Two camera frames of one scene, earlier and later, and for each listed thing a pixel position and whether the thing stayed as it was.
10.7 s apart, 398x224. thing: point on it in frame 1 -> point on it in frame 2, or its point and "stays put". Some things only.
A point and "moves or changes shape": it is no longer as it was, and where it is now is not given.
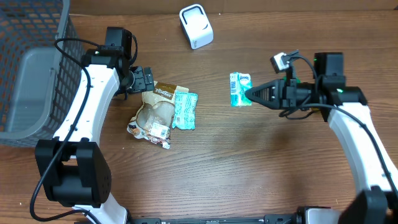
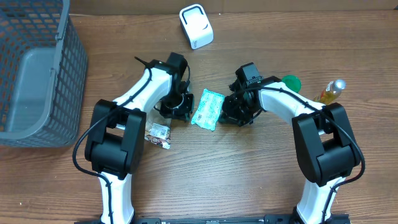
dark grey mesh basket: [41, 61] stays put
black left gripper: [139, 84] -> [181, 112]
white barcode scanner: [195, 23] stays put
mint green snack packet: [185, 110] moves or changes shape
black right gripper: [278, 90] -> [232, 116]
